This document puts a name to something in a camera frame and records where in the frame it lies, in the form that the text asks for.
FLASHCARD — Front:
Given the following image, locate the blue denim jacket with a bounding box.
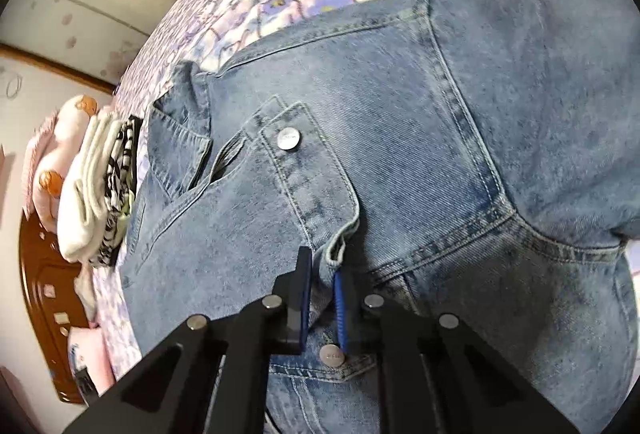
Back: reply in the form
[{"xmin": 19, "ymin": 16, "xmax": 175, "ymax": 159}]
[{"xmin": 120, "ymin": 0, "xmax": 639, "ymax": 433}]

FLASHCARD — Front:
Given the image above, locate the white pillow with blue print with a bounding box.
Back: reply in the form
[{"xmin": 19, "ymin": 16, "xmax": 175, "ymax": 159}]
[{"xmin": 67, "ymin": 327, "xmax": 115, "ymax": 406}]

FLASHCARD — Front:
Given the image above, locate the wooden headboard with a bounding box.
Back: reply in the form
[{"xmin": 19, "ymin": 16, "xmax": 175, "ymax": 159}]
[{"xmin": 18, "ymin": 214, "xmax": 88, "ymax": 405}]

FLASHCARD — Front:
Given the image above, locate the folded white garment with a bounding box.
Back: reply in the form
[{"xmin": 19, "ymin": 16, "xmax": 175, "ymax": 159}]
[{"xmin": 56, "ymin": 109, "xmax": 124, "ymax": 262}]

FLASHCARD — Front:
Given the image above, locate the black white patterned garment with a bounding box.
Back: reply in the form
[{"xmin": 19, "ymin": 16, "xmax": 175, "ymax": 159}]
[{"xmin": 89, "ymin": 116, "xmax": 142, "ymax": 269}]

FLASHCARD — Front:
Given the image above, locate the pink bear print quilt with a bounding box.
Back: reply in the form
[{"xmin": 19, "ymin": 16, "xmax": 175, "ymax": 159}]
[{"xmin": 21, "ymin": 94, "xmax": 101, "ymax": 234}]

